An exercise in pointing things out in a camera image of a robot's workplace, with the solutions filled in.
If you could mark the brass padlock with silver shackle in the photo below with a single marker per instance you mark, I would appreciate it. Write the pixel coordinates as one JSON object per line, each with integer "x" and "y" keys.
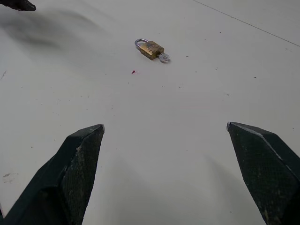
{"x": 150, "y": 48}

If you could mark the silver key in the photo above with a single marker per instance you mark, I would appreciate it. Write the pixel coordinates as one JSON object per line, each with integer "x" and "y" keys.
{"x": 164, "y": 57}

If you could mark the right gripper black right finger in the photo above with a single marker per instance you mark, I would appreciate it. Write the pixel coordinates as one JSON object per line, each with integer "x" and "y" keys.
{"x": 264, "y": 168}

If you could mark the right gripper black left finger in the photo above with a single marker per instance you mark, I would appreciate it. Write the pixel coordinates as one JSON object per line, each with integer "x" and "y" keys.
{"x": 70, "y": 173}

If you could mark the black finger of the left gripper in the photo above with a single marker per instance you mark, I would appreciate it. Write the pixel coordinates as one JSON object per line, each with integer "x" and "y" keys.
{"x": 22, "y": 4}

